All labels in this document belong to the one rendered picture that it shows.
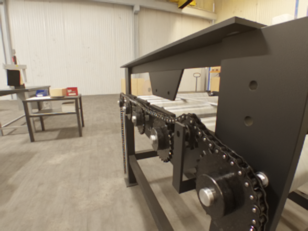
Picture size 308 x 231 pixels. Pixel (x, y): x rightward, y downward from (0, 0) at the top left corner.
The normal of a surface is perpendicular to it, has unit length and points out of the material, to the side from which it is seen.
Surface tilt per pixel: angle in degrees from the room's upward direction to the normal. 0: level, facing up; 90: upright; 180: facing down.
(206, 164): 90
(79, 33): 90
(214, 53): 90
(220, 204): 90
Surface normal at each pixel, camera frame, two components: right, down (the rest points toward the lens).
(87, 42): 0.35, 0.22
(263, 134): -0.94, 0.08
